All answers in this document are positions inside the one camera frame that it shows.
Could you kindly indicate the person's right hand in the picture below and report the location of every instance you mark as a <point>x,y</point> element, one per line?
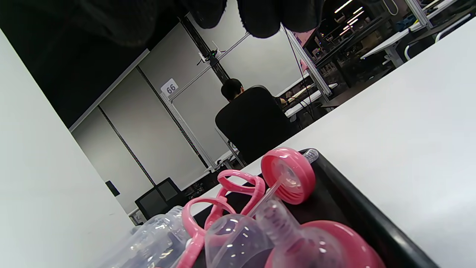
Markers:
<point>267,18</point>

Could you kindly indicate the pink collar with nipple straw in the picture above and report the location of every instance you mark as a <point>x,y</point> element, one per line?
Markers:
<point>301,190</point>
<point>346,242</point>

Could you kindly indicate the clear dome bottle cap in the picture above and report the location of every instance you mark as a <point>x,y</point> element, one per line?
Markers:
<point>230,242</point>

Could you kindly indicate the white desk with legs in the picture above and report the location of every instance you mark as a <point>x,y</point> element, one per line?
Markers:
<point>303,106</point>

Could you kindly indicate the white number sign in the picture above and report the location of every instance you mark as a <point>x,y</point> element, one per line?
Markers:
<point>169,87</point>

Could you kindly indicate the black plastic tray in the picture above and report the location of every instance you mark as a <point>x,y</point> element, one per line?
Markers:
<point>334,193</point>

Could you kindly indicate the black office chair with armrests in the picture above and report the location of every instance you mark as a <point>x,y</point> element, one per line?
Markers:
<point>156,201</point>

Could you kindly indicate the white partition board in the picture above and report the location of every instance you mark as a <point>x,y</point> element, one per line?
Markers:
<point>44,167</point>

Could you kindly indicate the small black camera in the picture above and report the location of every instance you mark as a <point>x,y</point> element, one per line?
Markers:
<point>212,55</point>

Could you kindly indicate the aluminium frame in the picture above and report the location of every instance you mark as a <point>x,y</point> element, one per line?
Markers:
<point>194,137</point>

